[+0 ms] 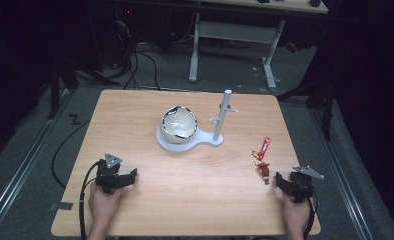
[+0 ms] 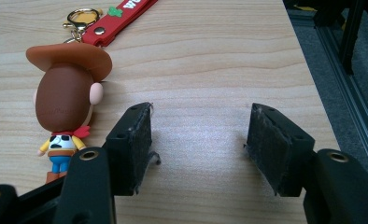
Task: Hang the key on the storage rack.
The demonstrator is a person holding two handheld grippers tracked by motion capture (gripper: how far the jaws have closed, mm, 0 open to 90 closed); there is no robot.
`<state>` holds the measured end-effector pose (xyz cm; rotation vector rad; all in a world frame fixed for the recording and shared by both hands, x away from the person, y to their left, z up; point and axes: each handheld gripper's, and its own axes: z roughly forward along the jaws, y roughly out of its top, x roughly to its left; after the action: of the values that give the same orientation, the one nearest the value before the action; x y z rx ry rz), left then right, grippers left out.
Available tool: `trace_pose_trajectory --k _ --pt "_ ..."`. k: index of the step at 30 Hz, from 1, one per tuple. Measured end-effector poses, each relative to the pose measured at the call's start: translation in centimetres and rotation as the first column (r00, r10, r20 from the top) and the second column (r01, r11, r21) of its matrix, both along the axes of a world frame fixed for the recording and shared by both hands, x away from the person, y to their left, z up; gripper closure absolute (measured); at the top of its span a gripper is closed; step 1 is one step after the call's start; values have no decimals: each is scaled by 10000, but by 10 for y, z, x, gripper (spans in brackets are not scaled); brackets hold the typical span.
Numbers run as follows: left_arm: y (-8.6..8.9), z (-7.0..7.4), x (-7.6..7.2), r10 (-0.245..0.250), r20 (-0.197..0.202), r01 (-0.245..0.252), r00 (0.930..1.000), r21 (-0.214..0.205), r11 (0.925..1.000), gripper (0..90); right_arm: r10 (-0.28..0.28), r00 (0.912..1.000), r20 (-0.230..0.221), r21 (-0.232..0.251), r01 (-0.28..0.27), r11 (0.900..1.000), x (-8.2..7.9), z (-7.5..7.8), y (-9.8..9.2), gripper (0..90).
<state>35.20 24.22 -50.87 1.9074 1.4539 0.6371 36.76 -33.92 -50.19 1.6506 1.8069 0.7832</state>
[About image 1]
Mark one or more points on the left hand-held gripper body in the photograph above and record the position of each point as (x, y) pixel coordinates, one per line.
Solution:
(107, 175)

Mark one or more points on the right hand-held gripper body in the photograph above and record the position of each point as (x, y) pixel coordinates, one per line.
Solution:
(302, 186)

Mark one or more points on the person's right hand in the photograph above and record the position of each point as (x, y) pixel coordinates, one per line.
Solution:
(295, 215)

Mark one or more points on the person's left hand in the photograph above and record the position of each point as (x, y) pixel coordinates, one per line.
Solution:
(101, 206)

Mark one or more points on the grey tape strip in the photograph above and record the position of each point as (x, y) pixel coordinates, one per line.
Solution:
(65, 205)

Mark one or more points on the white glossy bowl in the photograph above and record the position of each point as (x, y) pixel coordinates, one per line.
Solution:
(178, 125)

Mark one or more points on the black stand legs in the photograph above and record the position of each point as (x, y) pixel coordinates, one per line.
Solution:
(56, 86)
(325, 106)

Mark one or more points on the white stand with pole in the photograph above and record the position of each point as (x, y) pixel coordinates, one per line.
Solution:
(218, 126)

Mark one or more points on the small red object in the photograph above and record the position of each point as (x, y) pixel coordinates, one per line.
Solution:
(292, 47)

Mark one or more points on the white-legged wooden desk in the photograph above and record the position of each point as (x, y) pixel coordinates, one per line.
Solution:
(235, 31)

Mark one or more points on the black computer mouse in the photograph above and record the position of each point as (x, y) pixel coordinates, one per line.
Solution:
(314, 3)

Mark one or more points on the metal floor rail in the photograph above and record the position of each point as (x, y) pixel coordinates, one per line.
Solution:
(21, 166)
(341, 173)

